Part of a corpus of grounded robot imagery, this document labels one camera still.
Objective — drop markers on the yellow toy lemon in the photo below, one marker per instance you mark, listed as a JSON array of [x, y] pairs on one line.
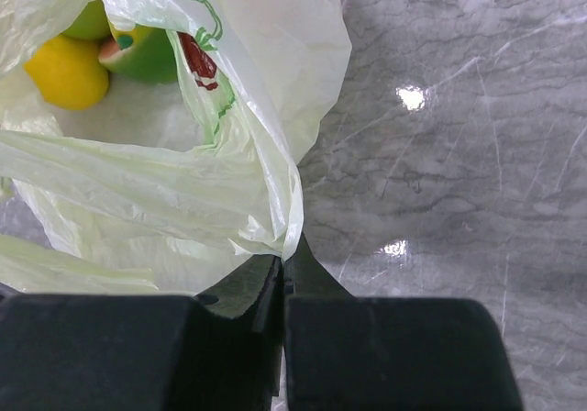
[[68, 73]]

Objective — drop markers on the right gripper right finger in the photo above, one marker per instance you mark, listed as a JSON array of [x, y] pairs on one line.
[[345, 352]]

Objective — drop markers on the green plastic bag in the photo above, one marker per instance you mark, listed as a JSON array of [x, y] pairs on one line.
[[168, 188]]

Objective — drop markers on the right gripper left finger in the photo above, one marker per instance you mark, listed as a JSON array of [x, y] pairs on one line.
[[217, 350]]

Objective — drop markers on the watermelon slice toy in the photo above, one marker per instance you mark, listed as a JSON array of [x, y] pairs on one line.
[[151, 61]]

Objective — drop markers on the green toy fruit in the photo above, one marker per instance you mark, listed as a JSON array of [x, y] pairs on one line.
[[91, 24]]

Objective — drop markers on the yellow toy banana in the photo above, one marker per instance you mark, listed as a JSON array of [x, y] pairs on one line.
[[126, 39]]

